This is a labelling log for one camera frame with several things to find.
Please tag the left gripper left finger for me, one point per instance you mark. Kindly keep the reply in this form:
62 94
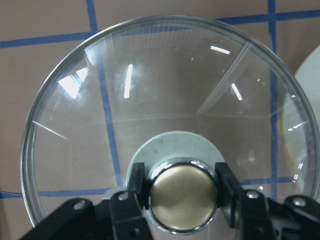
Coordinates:
138 184

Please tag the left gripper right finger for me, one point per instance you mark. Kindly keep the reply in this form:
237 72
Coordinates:
228 190

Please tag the glass pot lid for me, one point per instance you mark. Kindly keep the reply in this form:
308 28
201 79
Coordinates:
146 77

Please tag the pale green electric pot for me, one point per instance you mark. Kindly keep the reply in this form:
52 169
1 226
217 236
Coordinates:
300 128

